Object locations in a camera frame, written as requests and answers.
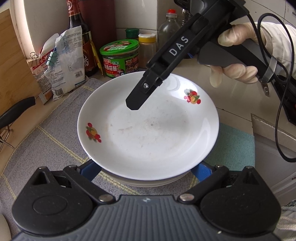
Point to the knife block with knives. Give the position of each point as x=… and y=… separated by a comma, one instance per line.
x=99, y=15

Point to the dark soy sauce bottle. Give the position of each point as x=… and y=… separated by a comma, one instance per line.
x=76, y=19

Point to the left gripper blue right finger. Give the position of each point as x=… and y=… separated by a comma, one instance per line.
x=202, y=171

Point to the green lidded sauce jar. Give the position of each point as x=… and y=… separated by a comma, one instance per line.
x=120, y=57

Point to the wire cutting board rack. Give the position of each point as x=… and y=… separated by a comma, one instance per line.
x=5, y=132

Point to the red white clipped food bag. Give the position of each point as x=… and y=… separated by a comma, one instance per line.
x=38, y=66

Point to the green capped bottle behind jar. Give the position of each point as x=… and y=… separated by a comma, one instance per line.
x=132, y=33

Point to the gas stove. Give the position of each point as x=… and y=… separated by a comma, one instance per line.
x=289, y=101

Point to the clear glass bottle red cap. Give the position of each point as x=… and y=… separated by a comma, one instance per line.
x=168, y=28

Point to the large white floral plate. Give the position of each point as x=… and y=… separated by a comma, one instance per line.
x=141, y=183

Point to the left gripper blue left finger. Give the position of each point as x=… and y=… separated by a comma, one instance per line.
x=89, y=170

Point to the grey and teal towel mat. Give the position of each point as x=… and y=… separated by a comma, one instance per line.
x=54, y=143

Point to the brown handled utensil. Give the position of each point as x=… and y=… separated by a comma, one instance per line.
x=265, y=87

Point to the bamboo cutting board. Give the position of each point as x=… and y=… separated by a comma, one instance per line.
x=17, y=81

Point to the steel kitchen knife black handle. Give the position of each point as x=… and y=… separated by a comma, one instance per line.
x=16, y=111

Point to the yellow lidded spice jar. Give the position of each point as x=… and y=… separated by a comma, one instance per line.
x=147, y=48

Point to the white plastic food bag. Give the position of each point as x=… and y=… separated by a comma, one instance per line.
x=66, y=70

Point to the white sleeve right forearm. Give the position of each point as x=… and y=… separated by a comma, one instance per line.
x=277, y=42

